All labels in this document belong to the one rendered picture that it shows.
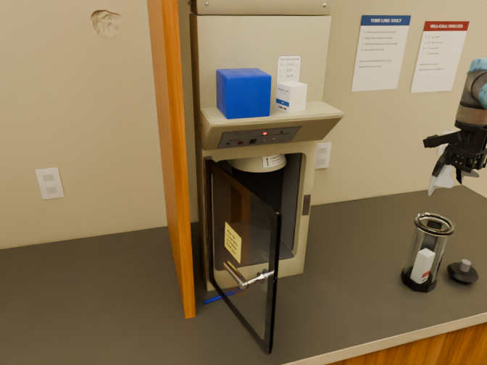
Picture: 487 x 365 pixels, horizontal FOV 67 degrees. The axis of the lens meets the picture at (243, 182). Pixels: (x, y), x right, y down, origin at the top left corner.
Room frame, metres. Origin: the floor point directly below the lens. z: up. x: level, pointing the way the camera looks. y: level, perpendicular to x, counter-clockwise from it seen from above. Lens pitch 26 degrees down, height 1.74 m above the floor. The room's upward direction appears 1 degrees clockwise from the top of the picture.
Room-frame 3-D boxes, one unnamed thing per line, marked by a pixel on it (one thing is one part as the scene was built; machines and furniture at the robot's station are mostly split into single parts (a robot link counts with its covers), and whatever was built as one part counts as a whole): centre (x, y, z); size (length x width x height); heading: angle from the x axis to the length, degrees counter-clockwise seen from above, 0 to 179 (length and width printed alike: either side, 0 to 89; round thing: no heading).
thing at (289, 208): (1.03, -0.01, 1.19); 0.26 x 0.24 x 0.35; 107
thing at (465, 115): (0.91, -0.57, 1.49); 0.08 x 0.08 x 0.05
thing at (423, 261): (0.92, -0.56, 1.06); 0.11 x 0.11 x 0.21
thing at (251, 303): (0.72, 0.01, 1.19); 0.30 x 0.01 x 0.40; 32
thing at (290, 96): (0.87, -0.11, 1.54); 0.05 x 0.05 x 0.06; 34
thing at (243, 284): (0.65, 0.00, 1.20); 0.10 x 0.05 x 0.03; 32
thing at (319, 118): (0.85, -0.06, 1.46); 0.32 x 0.11 x 0.10; 107
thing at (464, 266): (0.95, -0.71, 0.97); 0.09 x 0.09 x 0.07
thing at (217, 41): (1.03, -0.01, 1.33); 0.32 x 0.25 x 0.77; 107
